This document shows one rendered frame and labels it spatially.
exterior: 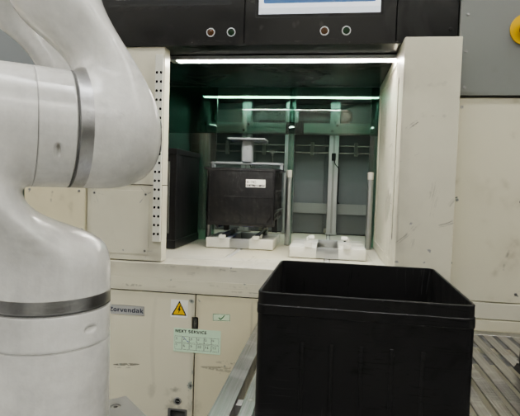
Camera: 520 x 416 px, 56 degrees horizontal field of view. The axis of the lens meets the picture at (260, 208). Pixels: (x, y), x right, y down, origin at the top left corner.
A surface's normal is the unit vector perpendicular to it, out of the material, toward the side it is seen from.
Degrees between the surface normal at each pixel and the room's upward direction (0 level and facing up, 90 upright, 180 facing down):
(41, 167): 133
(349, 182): 90
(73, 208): 90
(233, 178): 90
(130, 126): 90
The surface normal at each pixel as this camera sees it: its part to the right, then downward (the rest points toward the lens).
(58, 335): 0.53, 0.06
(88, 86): 0.41, -0.62
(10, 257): -0.11, 0.28
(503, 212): -0.14, 0.05
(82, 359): 0.82, 0.05
